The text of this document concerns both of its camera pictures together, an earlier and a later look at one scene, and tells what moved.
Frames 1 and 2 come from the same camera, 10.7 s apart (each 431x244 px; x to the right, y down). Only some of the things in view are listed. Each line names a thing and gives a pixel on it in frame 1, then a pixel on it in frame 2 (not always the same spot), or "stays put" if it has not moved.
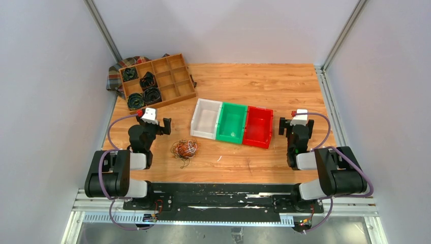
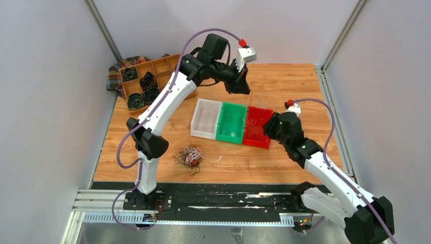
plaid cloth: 114,83 stays put
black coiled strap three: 135,100 stays put
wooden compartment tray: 148,84 stays put
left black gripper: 166,122 -> 239,84
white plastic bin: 206,118 stays put
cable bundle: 185,149 -> 190,156
